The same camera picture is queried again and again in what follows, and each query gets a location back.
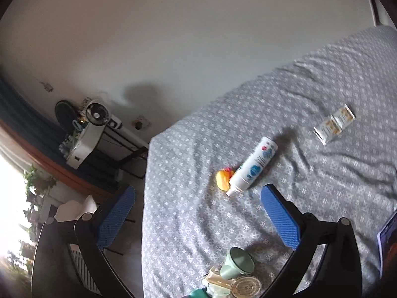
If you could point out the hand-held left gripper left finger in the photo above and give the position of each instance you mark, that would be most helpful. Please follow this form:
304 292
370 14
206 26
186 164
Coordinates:
114 217

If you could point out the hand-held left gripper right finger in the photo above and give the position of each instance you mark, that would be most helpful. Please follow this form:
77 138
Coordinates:
280 217

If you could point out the teal tube bottle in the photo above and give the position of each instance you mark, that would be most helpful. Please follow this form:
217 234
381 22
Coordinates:
200 294

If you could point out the purple paper roll pack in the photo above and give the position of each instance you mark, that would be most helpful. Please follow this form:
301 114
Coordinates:
389 248

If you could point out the white chair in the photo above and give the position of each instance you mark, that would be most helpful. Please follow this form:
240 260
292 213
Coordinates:
73 209

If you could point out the white spray bottle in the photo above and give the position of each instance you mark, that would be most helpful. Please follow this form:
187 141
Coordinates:
254 167

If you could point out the grey patterned bed sheet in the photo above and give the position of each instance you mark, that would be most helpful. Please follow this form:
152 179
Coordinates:
325 177

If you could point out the green cone shaped cup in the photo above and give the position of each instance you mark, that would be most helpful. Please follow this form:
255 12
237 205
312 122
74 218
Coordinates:
232 264

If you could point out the yellow rubber duck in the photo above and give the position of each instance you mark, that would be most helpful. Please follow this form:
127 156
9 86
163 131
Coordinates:
222 179

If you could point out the orange curtain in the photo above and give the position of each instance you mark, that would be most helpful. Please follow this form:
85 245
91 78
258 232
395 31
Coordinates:
62 169

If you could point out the clear round lidded jar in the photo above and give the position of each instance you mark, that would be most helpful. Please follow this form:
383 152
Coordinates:
246 287

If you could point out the white vanity table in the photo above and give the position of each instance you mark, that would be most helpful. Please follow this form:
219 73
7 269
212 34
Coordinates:
90 139

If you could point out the green potted plants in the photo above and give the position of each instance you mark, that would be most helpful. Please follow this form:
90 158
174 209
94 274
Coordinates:
38 183

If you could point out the small bottles on vanity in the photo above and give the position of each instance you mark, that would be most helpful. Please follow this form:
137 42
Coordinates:
69 144

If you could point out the beige small bottle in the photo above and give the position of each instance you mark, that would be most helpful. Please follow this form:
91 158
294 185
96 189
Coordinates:
218 277

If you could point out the white standing fan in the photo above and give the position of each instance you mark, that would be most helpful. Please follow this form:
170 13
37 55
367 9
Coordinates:
96 114

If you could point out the black round mirror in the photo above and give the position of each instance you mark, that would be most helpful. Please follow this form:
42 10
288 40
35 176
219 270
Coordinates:
64 115

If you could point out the dark blue curtain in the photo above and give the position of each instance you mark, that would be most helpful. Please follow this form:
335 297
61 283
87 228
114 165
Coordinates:
31 124

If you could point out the wall socket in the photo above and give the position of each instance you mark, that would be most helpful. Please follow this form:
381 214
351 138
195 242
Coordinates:
141 123

